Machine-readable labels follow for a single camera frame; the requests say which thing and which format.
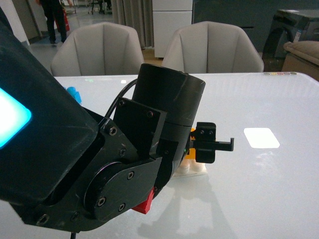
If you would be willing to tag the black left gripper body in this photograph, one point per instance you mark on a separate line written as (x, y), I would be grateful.
(178, 94)

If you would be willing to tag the yellow toy block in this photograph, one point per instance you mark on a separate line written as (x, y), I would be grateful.
(189, 149)

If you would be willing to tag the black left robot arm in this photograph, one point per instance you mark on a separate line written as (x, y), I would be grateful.
(65, 167)

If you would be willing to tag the red toy block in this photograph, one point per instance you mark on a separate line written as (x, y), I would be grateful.
(145, 206)

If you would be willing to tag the blue toy block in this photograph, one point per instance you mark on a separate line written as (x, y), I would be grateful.
(75, 94)

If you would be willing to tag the right grey armchair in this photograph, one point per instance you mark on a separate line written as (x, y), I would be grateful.
(212, 47)

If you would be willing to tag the grey armchair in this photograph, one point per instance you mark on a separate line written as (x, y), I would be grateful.
(212, 47)
(99, 49)

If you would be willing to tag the left grey armchair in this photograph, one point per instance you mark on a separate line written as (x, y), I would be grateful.
(99, 49)

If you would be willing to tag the white drawer cabinet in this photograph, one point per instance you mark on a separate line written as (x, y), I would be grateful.
(168, 16)

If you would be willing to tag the grey curtain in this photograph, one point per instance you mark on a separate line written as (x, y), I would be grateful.
(137, 14)

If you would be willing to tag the coloured sticker strip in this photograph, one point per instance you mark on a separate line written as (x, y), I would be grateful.
(280, 73)

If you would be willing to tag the walking person in black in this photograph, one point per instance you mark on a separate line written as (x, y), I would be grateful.
(53, 11)

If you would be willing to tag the beige sofa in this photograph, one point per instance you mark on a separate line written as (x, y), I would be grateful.
(302, 57)

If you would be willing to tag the white studded base plate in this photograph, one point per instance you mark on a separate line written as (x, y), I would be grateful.
(189, 168)

